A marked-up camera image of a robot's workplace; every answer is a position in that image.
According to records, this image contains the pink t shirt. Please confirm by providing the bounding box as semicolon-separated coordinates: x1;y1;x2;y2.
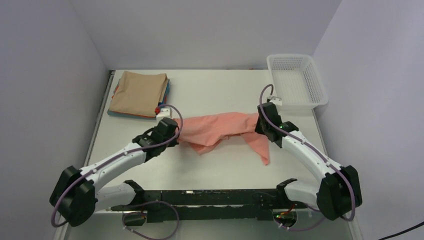
175;112;270;165

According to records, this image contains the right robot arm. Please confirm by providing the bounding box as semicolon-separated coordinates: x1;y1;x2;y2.
255;102;363;221

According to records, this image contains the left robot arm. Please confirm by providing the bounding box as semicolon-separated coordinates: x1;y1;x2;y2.
49;117;182;228

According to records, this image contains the blue folded t shirt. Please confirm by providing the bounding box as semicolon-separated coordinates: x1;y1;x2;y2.
155;80;170;120

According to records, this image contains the beige folded t shirt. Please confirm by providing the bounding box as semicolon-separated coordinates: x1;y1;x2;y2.
107;70;169;119

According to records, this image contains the white plastic basket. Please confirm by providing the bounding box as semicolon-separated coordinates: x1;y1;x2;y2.
266;54;329;110

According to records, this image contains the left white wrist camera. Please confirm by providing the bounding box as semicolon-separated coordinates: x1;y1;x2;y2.
154;106;172;121

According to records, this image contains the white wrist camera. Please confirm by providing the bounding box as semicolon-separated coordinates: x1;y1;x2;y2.
154;106;172;121
266;96;283;106

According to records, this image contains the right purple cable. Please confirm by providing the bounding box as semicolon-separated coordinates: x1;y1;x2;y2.
258;84;357;222

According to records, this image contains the purple cable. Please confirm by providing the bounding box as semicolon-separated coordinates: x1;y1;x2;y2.
50;104;184;229
258;84;357;222

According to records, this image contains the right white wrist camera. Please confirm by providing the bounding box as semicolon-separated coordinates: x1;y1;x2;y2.
266;96;283;106

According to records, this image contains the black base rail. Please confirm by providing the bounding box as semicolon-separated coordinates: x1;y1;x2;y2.
111;188;306;226

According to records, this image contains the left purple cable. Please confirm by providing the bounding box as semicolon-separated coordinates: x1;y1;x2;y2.
50;104;184;229

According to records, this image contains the black power cable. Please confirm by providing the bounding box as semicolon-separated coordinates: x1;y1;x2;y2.
377;221;424;240

